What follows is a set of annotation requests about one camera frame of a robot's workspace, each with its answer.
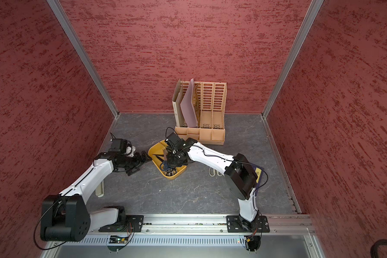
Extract aluminium left corner post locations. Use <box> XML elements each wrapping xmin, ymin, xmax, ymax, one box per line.
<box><xmin>47</xmin><ymin>0</ymin><xmax>120</xmax><ymax>119</ymax></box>

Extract yellow plastic storage tray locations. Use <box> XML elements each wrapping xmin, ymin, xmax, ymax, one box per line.
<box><xmin>148</xmin><ymin>140</ymin><xmax>187</xmax><ymax>180</ymax></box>

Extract lilac folder in organizer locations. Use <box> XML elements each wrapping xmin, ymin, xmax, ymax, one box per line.
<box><xmin>180</xmin><ymin>78</ymin><xmax>197</xmax><ymax>128</ymax></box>

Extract black cable bottom right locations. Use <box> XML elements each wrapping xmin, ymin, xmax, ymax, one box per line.
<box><xmin>370</xmin><ymin>239</ymin><xmax>387</xmax><ymax>258</ymax></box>

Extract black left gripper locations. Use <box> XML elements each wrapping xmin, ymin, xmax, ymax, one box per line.
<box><xmin>118</xmin><ymin>150</ymin><xmax>152</xmax><ymax>175</ymax></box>

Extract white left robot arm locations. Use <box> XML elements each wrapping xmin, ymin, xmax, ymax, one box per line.
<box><xmin>36</xmin><ymin>152</ymin><xmax>151</xmax><ymax>242</ymax></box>

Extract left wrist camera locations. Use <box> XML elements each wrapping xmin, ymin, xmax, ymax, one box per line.
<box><xmin>109</xmin><ymin>138</ymin><xmax>135</xmax><ymax>157</ymax></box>

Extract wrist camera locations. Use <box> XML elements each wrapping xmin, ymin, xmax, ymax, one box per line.
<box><xmin>165</xmin><ymin>133</ymin><xmax>185</xmax><ymax>149</ymax></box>
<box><xmin>109</xmin><ymin>138</ymin><xmax>135</xmax><ymax>157</ymax></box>

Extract beige plastic file organizer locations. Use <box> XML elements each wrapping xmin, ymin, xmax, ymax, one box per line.
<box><xmin>172</xmin><ymin>80</ymin><xmax>227</xmax><ymax>145</ymax></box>

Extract dark blue book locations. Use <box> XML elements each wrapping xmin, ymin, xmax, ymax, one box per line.
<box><xmin>253</xmin><ymin>166</ymin><xmax>267</xmax><ymax>196</ymax></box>

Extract aluminium right corner post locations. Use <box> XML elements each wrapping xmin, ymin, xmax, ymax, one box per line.
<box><xmin>262</xmin><ymin>0</ymin><xmax>324</xmax><ymax>120</ymax></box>

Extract aluminium corner post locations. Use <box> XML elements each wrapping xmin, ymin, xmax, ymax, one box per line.
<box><xmin>47</xmin><ymin>0</ymin><xmax>120</xmax><ymax>119</ymax></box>
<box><xmin>262</xmin><ymin>0</ymin><xmax>324</xmax><ymax>120</ymax></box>

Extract cream handled kitchen scissors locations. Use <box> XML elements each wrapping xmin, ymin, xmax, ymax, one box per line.
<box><xmin>209</xmin><ymin>168</ymin><xmax>223</xmax><ymax>177</ymax></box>

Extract black handled scissors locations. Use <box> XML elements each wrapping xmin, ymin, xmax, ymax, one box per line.
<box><xmin>155</xmin><ymin>149</ymin><xmax>176</xmax><ymax>177</ymax></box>

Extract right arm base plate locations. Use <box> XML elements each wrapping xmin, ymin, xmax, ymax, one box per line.
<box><xmin>226</xmin><ymin>215</ymin><xmax>270</xmax><ymax>233</ymax></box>

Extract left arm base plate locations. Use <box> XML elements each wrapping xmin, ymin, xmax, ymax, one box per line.
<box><xmin>98</xmin><ymin>215</ymin><xmax>145</xmax><ymax>233</ymax></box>

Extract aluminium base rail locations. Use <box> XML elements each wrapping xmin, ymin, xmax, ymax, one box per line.
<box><xmin>42</xmin><ymin>214</ymin><xmax>325</xmax><ymax>258</ymax></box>

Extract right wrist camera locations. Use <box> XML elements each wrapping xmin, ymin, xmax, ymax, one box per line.
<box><xmin>165</xmin><ymin>133</ymin><xmax>185</xmax><ymax>149</ymax></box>

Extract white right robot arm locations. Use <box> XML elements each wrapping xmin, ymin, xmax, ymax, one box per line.
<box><xmin>165</xmin><ymin>134</ymin><xmax>258</xmax><ymax>223</ymax></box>

